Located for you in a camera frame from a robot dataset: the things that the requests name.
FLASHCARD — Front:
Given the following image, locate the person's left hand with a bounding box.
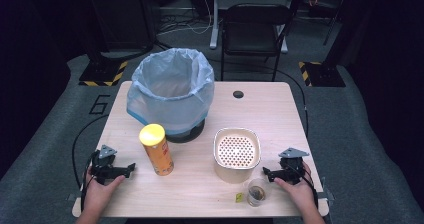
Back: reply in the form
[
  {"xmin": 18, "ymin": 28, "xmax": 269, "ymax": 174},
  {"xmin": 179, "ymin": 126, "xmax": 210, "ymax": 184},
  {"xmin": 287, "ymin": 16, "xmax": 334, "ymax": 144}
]
[{"xmin": 81, "ymin": 168, "xmax": 126, "ymax": 215}]

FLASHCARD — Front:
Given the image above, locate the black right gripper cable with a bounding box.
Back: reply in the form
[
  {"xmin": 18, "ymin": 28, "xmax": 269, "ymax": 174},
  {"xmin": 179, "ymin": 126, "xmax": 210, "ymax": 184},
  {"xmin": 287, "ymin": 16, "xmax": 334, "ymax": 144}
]
[{"xmin": 301, "ymin": 170, "xmax": 319, "ymax": 209}]

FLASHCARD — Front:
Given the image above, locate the beige container with perforated strainer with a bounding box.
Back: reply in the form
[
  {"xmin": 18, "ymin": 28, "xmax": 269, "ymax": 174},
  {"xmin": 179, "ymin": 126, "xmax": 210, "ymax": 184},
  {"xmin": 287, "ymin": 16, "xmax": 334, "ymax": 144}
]
[{"xmin": 213, "ymin": 127, "xmax": 262, "ymax": 184}]

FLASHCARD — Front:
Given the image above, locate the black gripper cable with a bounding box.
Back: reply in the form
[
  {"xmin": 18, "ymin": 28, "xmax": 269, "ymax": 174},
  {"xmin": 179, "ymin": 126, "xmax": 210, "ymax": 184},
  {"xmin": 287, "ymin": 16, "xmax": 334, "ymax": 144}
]
[
  {"xmin": 301, "ymin": 170, "xmax": 319, "ymax": 209},
  {"xmin": 79, "ymin": 150, "xmax": 100, "ymax": 212}
]

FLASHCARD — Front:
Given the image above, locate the white desk frame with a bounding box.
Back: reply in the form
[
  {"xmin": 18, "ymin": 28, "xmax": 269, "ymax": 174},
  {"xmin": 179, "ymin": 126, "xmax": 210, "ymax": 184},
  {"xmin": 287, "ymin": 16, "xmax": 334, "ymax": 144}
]
[{"xmin": 209, "ymin": 0, "xmax": 297, "ymax": 54}]

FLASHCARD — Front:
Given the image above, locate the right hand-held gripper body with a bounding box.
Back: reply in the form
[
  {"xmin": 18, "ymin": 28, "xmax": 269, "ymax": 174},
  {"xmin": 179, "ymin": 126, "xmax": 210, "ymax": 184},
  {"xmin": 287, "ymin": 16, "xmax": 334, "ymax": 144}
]
[{"xmin": 278, "ymin": 147, "xmax": 310, "ymax": 185}]

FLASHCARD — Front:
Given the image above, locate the orange chip can yellow lid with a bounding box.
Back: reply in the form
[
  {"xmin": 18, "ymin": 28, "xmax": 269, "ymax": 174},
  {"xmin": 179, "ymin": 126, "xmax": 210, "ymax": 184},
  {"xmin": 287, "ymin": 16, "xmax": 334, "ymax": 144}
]
[{"xmin": 138, "ymin": 123, "xmax": 175, "ymax": 177}]

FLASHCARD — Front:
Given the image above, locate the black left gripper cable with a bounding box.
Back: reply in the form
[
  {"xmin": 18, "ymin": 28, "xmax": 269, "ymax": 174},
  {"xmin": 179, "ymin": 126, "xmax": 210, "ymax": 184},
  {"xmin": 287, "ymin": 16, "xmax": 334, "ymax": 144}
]
[{"xmin": 79, "ymin": 150, "xmax": 100, "ymax": 212}]

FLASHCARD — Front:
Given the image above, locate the black trash bin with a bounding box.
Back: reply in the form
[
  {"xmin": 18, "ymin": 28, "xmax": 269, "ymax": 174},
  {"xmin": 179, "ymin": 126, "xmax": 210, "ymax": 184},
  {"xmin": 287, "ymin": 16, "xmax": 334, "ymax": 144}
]
[{"xmin": 165, "ymin": 118, "xmax": 206, "ymax": 144}]

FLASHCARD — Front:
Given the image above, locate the tea bag with yellow tag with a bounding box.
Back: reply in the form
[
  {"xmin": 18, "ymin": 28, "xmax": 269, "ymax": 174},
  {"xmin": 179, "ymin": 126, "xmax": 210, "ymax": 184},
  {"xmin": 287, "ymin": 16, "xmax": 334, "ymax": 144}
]
[{"xmin": 234, "ymin": 187, "xmax": 267, "ymax": 204}]

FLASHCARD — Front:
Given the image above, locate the black stand base striped edge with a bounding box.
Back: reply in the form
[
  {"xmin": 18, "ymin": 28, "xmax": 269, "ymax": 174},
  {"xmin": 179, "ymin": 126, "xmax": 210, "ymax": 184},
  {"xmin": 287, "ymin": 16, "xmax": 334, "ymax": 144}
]
[
  {"xmin": 298, "ymin": 61, "xmax": 347, "ymax": 88},
  {"xmin": 78, "ymin": 60, "xmax": 129, "ymax": 87}
]

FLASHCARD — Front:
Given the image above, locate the black folding chair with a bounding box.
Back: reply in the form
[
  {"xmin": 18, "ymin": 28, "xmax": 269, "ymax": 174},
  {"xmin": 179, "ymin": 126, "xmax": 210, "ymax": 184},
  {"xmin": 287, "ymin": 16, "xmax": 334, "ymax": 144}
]
[{"xmin": 219, "ymin": 3, "xmax": 295, "ymax": 82}]

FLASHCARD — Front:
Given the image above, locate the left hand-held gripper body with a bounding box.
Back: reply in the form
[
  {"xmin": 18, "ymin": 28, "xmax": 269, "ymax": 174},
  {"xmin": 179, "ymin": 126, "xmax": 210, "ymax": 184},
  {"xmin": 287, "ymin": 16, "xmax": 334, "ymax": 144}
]
[{"xmin": 90, "ymin": 144, "xmax": 127, "ymax": 185}]

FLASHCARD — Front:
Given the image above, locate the person's right hand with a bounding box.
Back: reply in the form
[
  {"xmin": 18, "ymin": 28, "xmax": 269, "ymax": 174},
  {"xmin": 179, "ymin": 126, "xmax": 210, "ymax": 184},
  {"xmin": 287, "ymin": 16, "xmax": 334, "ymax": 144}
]
[{"xmin": 273, "ymin": 163, "xmax": 318, "ymax": 212}]

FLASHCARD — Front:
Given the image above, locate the white floor cable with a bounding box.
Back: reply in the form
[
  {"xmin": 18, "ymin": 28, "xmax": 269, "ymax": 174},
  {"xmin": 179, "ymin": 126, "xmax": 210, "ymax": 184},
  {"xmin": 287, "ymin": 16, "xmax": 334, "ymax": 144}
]
[{"xmin": 156, "ymin": 0, "xmax": 215, "ymax": 37}]

